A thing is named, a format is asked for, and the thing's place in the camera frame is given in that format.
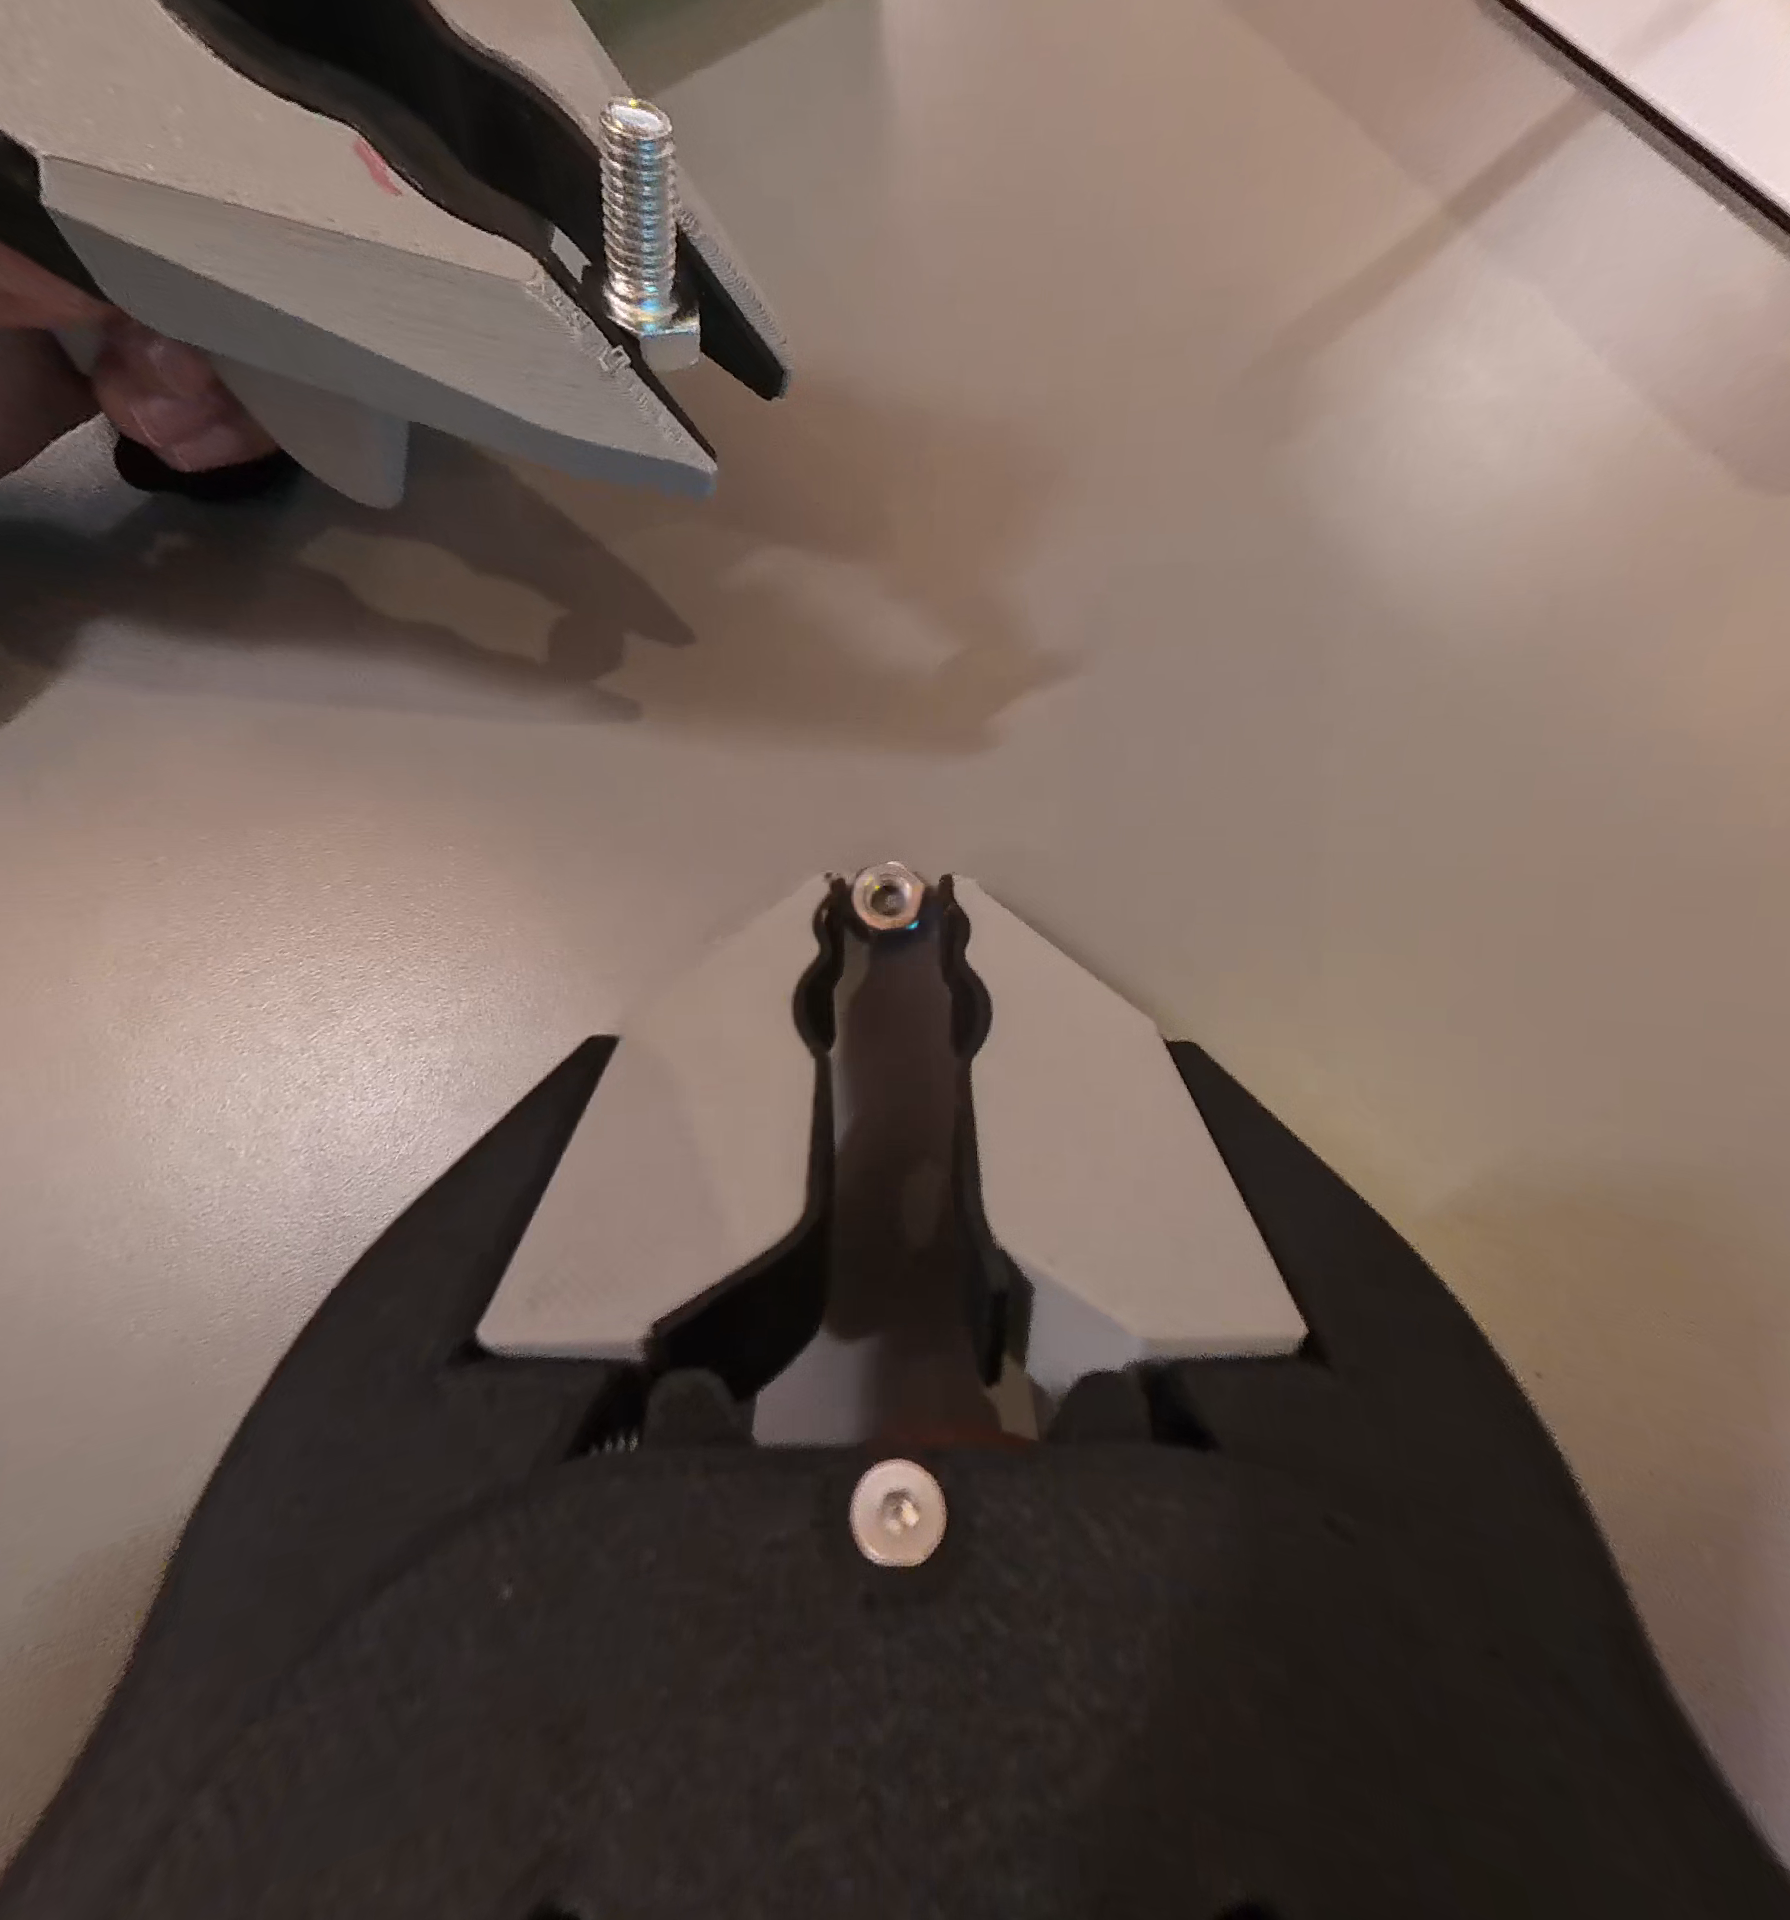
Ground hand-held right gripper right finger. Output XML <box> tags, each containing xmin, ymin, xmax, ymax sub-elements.
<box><xmin>936</xmin><ymin>877</ymin><xmax>1305</xmax><ymax>1390</ymax></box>

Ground person's left hand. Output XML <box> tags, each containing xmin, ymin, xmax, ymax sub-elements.
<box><xmin>0</xmin><ymin>211</ymin><xmax>285</xmax><ymax>495</ymax></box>

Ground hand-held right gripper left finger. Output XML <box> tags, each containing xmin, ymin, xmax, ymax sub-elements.
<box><xmin>475</xmin><ymin>877</ymin><xmax>848</xmax><ymax>1405</ymax></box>

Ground white folding stand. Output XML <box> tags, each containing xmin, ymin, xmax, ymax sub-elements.
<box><xmin>1496</xmin><ymin>0</ymin><xmax>1790</xmax><ymax>278</ymax></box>

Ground small silver bolt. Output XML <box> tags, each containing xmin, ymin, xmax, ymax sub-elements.
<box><xmin>596</xmin><ymin>98</ymin><xmax>706</xmax><ymax>378</ymax></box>

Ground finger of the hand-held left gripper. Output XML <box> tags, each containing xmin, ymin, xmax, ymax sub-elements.
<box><xmin>176</xmin><ymin>0</ymin><xmax>796</xmax><ymax>405</ymax></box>
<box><xmin>0</xmin><ymin>0</ymin><xmax>723</xmax><ymax>510</ymax></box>

